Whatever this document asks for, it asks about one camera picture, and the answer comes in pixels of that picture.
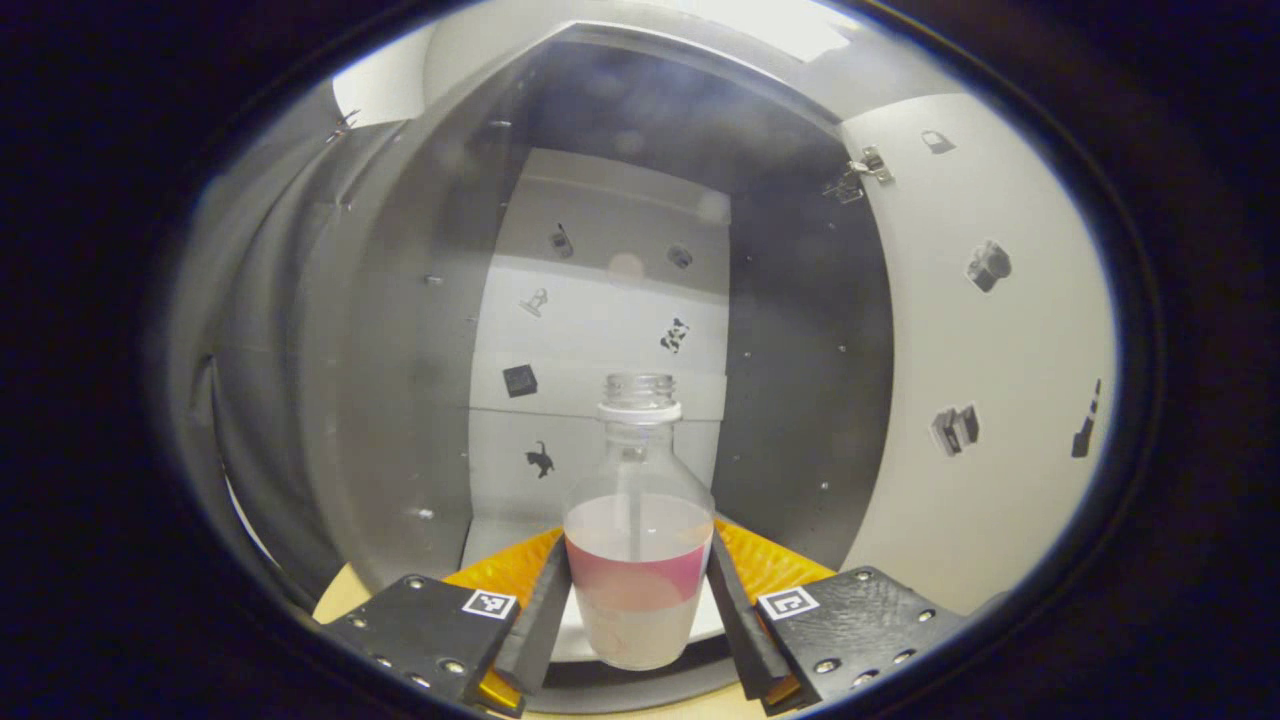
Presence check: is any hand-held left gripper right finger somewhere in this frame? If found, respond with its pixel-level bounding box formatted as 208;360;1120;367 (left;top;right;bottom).
706;515;969;718

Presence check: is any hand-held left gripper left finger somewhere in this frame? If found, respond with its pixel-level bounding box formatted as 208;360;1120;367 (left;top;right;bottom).
318;526;575;719

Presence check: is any clear bottle with pink label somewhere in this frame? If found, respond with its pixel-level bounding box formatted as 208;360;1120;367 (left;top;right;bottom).
562;373;717;672

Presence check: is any dark grey cabinet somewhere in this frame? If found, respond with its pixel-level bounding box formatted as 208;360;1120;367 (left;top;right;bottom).
295;20;898;713

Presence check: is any grey cabinet door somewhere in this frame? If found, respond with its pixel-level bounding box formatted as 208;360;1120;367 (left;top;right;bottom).
838;93;1118;618

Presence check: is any metal cabinet hinge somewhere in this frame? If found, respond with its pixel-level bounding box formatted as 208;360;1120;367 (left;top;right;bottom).
822;145;896;206

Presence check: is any black backdrop cloth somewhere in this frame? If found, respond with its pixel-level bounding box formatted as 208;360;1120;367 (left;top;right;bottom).
165;85;401;606

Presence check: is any long ceiling light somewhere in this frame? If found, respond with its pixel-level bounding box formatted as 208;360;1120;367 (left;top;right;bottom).
690;0;853;63

